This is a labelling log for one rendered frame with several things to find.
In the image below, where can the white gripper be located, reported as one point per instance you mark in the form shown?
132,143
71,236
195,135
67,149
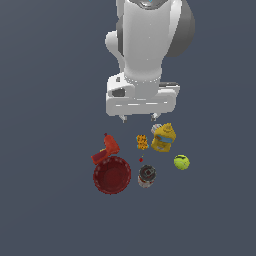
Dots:
140,100

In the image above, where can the small grey white object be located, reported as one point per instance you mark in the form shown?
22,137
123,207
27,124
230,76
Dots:
155,128

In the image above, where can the small orange toy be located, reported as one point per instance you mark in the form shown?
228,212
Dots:
142,142

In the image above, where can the yellow mustard bottle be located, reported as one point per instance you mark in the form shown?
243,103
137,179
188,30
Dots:
163,137

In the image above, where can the small red cube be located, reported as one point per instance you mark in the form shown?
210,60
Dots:
141,159

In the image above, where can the red power drill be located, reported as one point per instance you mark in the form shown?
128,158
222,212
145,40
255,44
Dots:
106,149

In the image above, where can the grey tin can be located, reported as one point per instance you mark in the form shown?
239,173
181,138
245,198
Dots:
146,176

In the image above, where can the yellow-green tennis ball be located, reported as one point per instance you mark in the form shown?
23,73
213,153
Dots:
181,162

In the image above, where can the dark red bowl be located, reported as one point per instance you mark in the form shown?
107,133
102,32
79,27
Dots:
111,175

